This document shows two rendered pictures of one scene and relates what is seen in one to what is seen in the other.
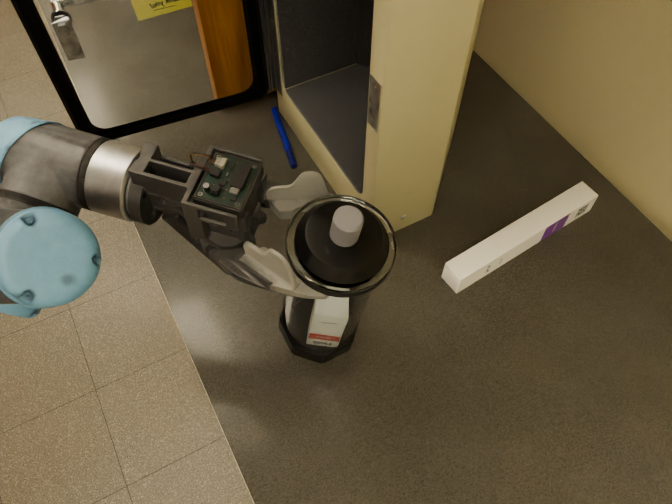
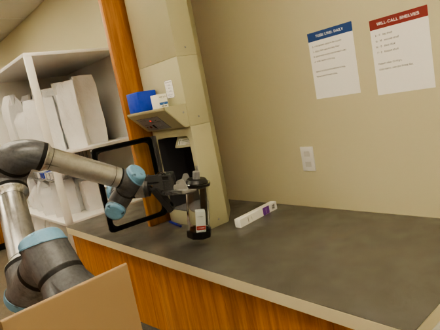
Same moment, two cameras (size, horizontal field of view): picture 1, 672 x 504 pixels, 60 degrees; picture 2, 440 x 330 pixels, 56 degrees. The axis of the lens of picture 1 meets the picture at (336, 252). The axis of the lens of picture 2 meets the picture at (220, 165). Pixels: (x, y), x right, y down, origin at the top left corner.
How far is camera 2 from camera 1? 131 cm
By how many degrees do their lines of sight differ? 48
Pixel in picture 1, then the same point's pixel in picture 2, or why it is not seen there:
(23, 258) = (133, 169)
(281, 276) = (184, 188)
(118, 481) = not seen: outside the picture
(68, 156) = not seen: hidden behind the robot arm
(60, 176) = not seen: hidden behind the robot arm
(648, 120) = (280, 181)
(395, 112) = (203, 174)
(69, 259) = (141, 171)
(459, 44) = (213, 156)
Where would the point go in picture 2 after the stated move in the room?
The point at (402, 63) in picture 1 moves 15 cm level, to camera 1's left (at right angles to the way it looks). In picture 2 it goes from (201, 159) to (167, 166)
